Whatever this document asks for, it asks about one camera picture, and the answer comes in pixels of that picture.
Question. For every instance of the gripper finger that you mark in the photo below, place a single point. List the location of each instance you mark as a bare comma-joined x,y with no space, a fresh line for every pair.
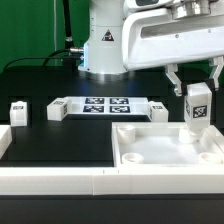
217,65
171,73

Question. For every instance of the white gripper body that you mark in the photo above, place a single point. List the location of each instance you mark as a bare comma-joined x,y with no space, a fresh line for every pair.
153,38

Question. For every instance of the white square tabletop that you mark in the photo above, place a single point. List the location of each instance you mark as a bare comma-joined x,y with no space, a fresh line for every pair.
142,147

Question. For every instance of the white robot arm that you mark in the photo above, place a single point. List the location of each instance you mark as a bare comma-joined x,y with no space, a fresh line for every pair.
180,9

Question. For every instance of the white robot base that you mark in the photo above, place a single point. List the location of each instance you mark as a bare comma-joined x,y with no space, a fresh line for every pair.
102,57

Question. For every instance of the black vertical pole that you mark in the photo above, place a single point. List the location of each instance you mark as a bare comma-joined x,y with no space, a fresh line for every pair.
67,24

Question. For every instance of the white fiducial marker board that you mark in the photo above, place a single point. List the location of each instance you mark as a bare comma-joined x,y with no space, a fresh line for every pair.
109,105

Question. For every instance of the white obstacle fence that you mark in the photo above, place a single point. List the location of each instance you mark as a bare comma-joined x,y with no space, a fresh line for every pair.
107,181

